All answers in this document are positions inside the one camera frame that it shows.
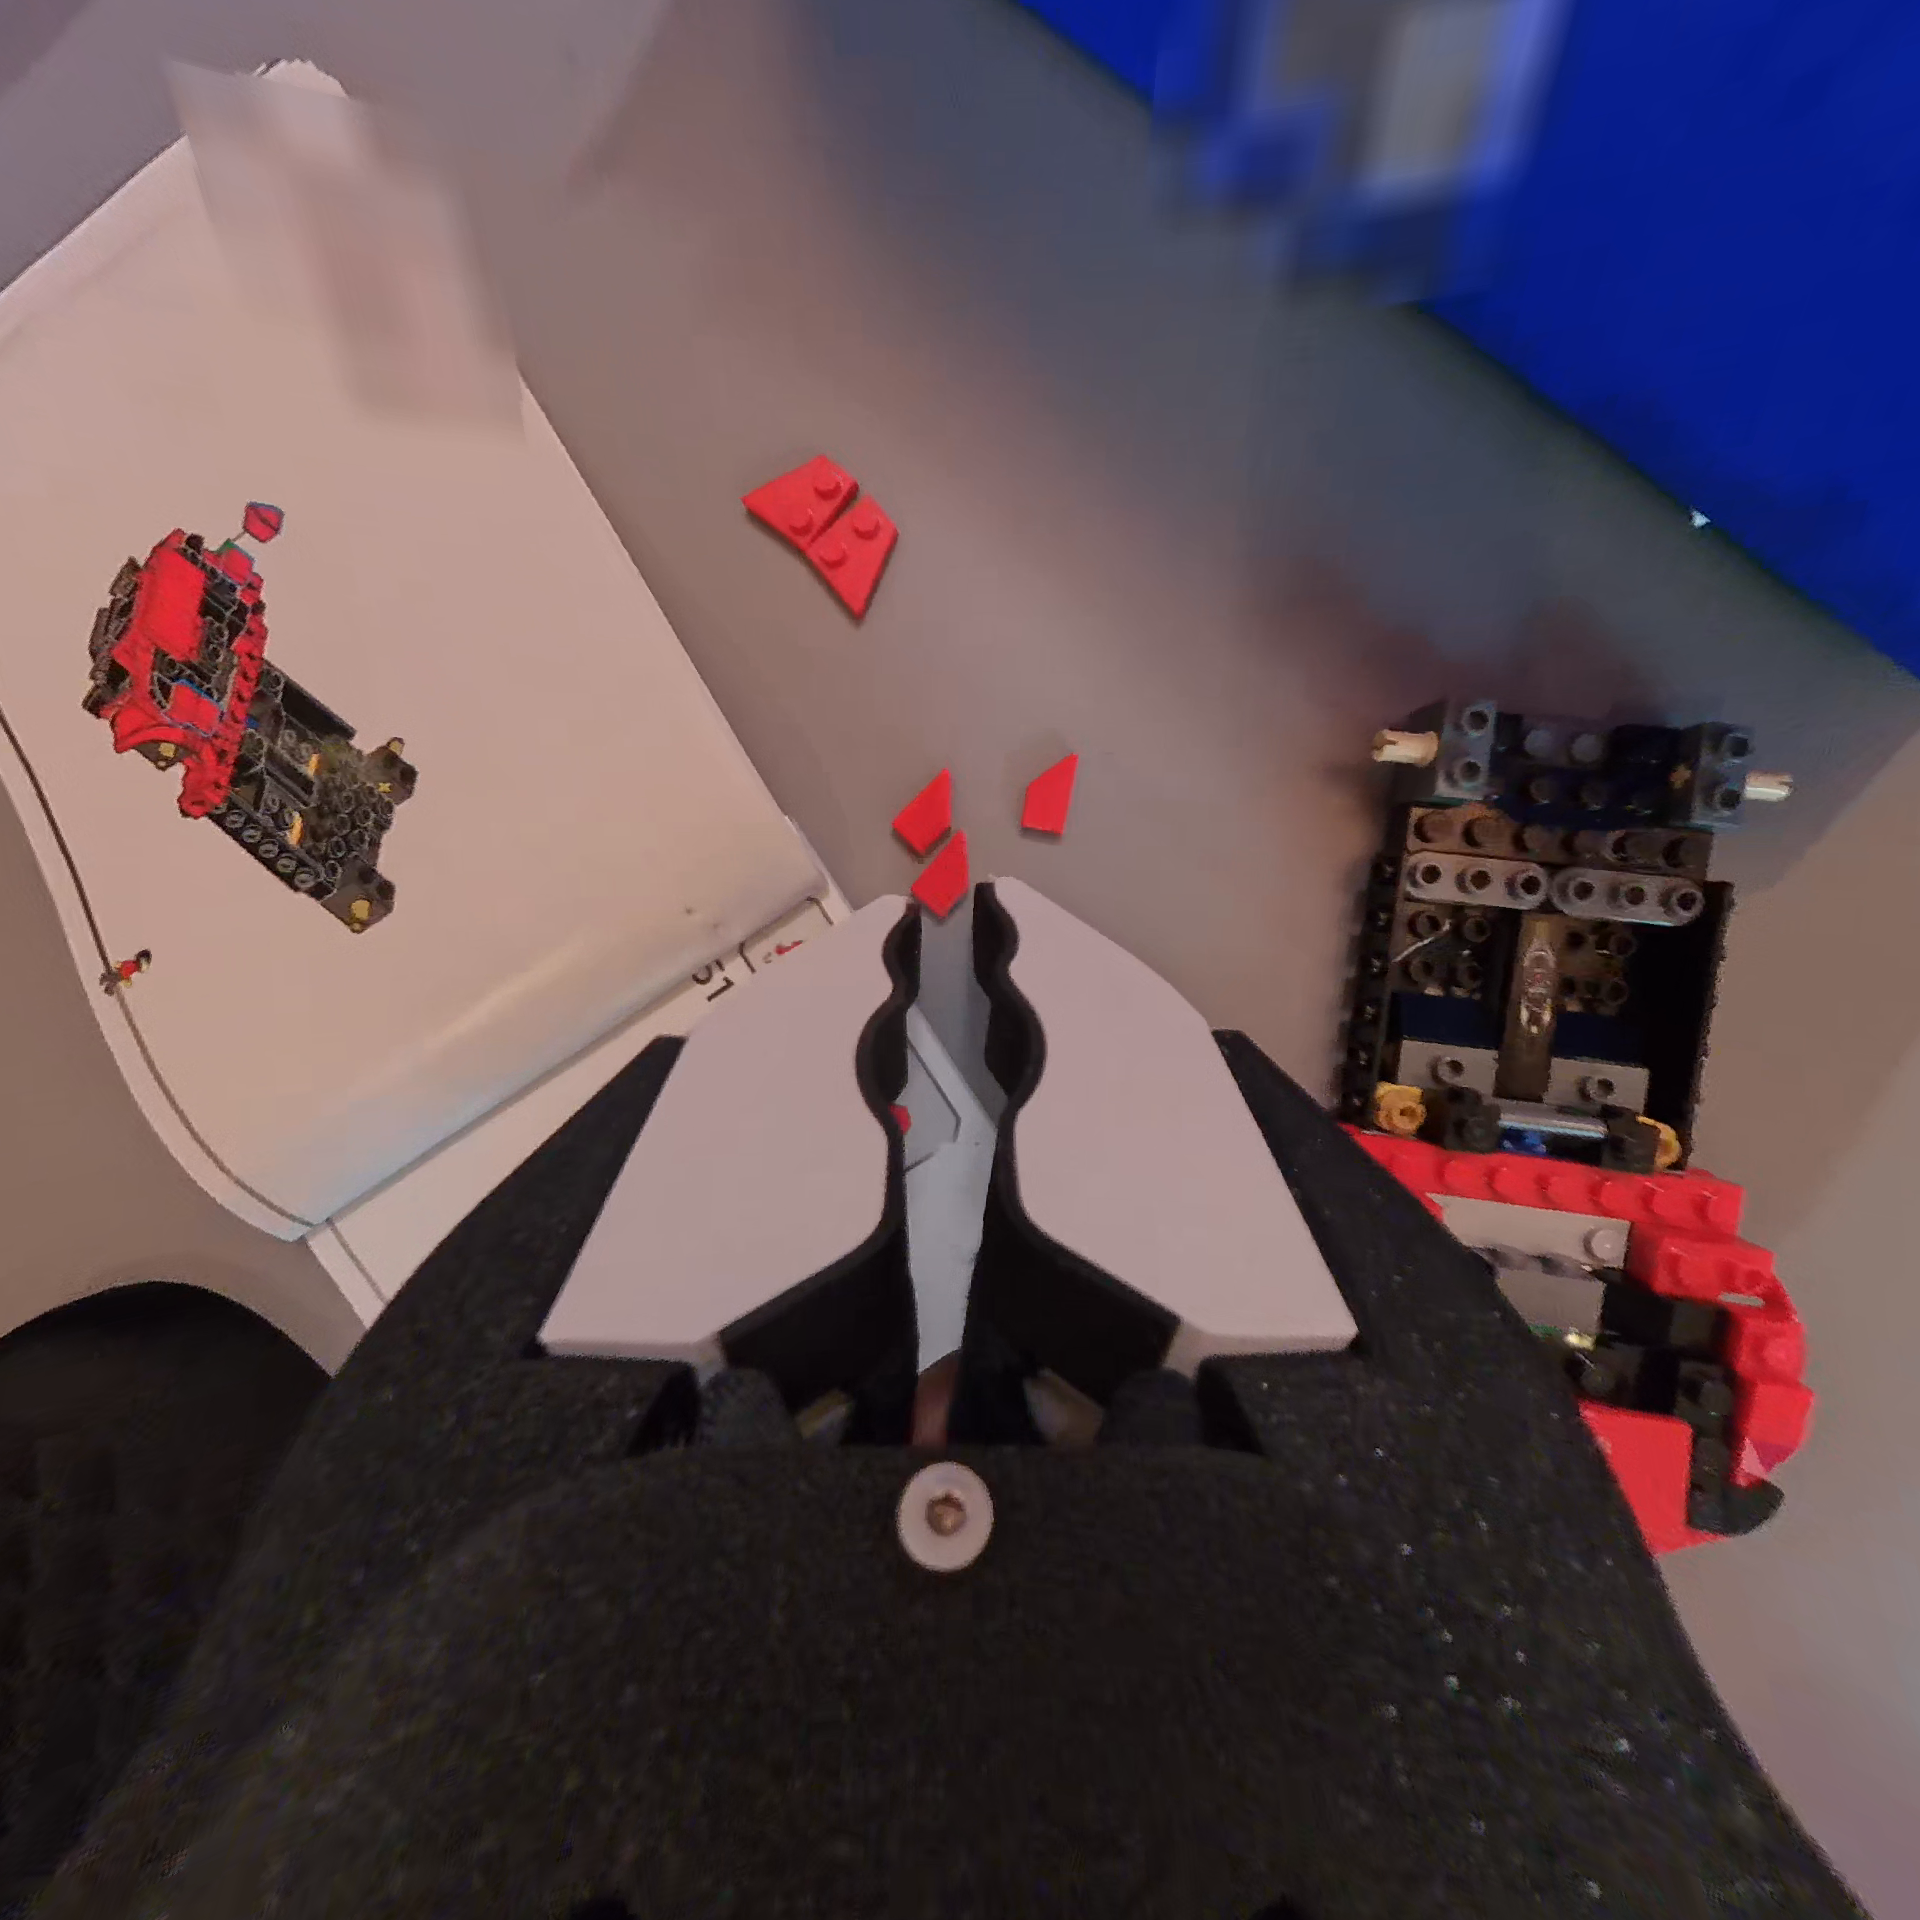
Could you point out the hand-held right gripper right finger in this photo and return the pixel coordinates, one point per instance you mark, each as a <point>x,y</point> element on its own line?
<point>1170,1186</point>

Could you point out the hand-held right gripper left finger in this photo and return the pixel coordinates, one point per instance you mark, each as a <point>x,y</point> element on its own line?
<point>737,1186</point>

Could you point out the small red lego wedge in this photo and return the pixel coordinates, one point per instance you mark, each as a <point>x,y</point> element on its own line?
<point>1051,796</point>
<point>925,810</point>
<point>941,881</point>

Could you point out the red and black lego car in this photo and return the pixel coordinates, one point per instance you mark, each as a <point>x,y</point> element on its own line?
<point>1530,991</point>

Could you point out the blue plastic bin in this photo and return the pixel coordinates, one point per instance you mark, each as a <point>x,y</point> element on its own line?
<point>1800,301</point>

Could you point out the lego instruction booklet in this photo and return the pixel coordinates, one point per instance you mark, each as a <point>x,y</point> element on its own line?
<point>511,601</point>

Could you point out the black quilted pad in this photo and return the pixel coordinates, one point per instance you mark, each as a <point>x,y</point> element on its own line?
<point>121,1500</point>

